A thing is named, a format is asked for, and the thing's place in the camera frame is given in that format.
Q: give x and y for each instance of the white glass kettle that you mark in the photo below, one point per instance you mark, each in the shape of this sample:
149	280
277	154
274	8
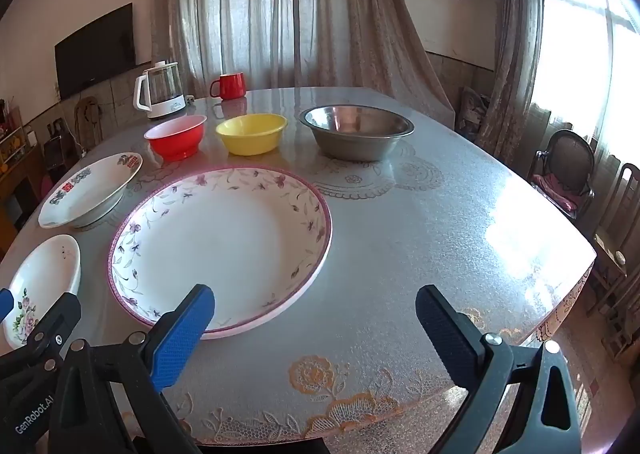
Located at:
162	88

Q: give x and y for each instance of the red chair cushion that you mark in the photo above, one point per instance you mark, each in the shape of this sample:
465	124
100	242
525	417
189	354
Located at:
555	189

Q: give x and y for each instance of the white sheer curtain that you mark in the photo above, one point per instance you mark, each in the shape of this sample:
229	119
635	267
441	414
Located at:
580	58

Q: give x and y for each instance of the small white floral bowl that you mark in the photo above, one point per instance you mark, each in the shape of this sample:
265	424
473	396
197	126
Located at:
45	274

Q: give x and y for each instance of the carved wooden chair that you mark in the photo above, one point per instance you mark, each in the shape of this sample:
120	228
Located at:
89	123

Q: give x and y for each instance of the red mug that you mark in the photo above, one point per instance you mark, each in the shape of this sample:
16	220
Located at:
231	86

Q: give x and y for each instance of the large floral rimmed plate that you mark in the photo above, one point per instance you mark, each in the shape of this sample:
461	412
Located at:
225	244

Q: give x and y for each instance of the grey kettle plug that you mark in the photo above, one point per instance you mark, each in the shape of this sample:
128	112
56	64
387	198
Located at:
191	100

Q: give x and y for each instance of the wooden cabinet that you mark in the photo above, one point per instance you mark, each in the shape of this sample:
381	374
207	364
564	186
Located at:
20	189

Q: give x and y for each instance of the deep plate with red print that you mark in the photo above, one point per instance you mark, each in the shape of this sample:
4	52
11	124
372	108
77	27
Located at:
85	194

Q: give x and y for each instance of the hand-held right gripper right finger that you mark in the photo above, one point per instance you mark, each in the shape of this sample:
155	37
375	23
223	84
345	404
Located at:
445	334

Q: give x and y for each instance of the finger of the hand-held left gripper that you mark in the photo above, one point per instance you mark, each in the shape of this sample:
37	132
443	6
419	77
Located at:
6	305
62	324

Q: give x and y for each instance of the dark small appliance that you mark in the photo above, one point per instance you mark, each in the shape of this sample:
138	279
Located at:
62	146

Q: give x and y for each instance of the red plastic bowl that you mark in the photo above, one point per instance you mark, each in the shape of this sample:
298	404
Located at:
175	141

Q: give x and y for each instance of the beige lace curtain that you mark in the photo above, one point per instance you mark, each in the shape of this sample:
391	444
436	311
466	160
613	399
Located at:
515	33
300	8

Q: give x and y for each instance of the printed cushion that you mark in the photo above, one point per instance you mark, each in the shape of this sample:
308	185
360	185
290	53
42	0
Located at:
475	111

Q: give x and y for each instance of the black wall television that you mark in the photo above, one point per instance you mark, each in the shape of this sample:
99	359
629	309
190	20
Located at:
95	51

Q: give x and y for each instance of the yellow plastic bowl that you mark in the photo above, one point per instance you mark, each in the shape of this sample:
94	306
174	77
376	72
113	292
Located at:
250	136

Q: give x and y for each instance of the stainless steel bowl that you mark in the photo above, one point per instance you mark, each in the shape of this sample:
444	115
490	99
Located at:
355	141

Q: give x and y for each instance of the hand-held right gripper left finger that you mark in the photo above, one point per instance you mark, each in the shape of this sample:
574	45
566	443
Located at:
182	334

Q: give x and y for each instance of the round back cane chair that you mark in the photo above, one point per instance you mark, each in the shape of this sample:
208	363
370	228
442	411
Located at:
570	158

